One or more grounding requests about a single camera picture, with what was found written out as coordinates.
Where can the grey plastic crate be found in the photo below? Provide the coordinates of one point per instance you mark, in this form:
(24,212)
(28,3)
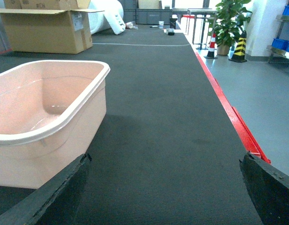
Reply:
(147,16)

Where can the yellow black striped bollard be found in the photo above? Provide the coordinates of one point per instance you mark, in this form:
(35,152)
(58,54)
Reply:
(239,52)

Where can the red white traffic cone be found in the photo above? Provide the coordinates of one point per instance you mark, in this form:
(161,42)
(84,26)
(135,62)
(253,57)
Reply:
(211,50)

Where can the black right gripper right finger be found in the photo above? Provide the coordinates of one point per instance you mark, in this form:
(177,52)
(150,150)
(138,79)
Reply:
(268,189)

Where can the white foam roll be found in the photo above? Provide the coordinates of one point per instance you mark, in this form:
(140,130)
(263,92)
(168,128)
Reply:
(110,17)

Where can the pink plastic storage box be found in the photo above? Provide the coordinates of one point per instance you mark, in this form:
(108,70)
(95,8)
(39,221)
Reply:
(50,111)

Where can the steel shelf with blue bins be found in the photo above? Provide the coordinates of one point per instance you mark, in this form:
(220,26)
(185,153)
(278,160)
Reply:
(279,48)

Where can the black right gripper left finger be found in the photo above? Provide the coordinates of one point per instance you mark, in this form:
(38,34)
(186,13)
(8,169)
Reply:
(54,203)

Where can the open cardboard box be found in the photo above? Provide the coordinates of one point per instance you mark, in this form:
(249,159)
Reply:
(49,26)

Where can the potted green plant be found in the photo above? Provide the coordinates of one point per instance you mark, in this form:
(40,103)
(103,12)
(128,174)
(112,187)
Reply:
(230,17)

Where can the white paper cup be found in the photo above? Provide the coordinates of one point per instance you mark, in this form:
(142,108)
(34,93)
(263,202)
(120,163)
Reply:
(161,25)

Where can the dark grey table mat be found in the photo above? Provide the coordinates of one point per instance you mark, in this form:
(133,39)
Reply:
(166,152)

